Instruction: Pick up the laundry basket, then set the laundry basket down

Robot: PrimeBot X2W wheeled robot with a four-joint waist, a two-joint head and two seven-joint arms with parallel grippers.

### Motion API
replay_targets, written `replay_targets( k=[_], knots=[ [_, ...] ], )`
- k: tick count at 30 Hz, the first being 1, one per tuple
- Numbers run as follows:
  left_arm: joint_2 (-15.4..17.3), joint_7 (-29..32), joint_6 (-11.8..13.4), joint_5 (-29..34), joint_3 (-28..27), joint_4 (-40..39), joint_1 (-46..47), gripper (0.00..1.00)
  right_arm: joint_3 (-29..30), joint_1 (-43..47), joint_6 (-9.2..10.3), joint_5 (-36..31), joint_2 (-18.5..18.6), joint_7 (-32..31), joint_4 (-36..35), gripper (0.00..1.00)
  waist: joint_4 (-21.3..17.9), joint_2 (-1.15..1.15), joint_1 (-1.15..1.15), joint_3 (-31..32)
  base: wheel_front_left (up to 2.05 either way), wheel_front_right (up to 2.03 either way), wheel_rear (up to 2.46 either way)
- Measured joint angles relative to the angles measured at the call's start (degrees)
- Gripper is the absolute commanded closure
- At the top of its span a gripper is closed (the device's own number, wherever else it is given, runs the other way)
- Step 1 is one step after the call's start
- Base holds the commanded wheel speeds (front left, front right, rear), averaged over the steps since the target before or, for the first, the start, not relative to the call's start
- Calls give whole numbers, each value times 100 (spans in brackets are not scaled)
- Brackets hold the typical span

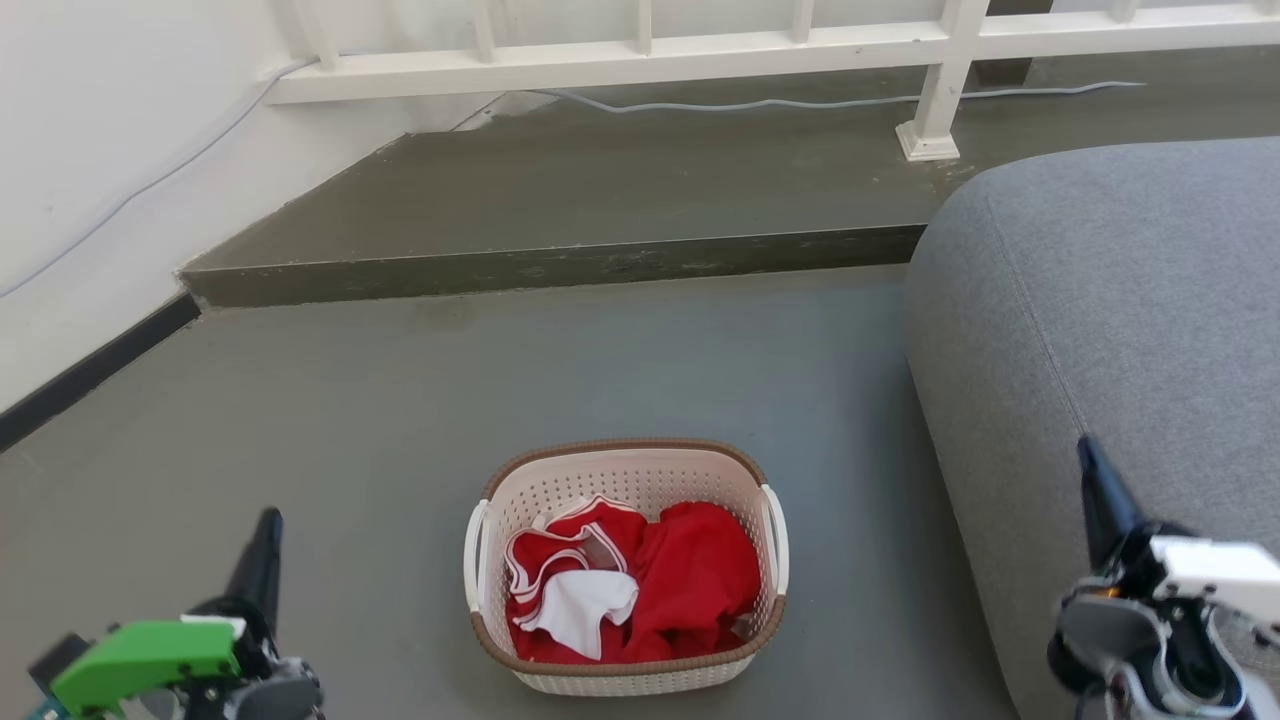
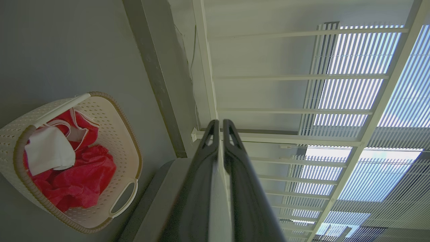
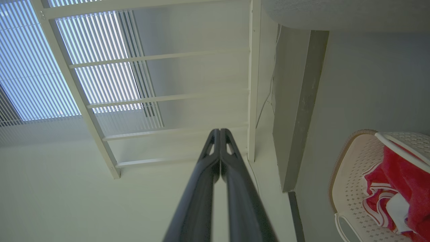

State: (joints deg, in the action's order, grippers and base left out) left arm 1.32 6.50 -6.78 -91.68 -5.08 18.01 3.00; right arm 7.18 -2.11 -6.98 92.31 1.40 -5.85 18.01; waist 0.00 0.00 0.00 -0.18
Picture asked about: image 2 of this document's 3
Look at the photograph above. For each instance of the plain red garment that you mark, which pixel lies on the plain red garment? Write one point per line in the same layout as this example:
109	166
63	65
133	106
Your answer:
84	181

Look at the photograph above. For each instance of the window with slatted blinds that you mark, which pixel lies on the window with slatted blinds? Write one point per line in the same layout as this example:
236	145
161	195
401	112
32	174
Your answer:
356	57

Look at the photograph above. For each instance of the white metal railing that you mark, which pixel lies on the white metal railing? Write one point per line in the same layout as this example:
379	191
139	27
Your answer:
302	138

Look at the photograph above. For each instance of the cream perforated laundry basket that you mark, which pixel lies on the cream perforated laundry basket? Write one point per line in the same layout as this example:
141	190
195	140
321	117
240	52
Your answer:
121	134

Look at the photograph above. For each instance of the grey concrete raised step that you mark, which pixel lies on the grey concrete raised step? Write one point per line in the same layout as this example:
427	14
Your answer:
158	77

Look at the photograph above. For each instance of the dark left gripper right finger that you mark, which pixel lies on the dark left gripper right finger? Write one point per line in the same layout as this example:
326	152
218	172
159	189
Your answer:
250	201

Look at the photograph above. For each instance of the red garment with white trim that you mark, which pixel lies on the red garment with white trim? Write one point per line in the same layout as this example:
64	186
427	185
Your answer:
84	129

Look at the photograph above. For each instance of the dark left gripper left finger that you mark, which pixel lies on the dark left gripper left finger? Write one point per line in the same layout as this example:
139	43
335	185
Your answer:
198	188

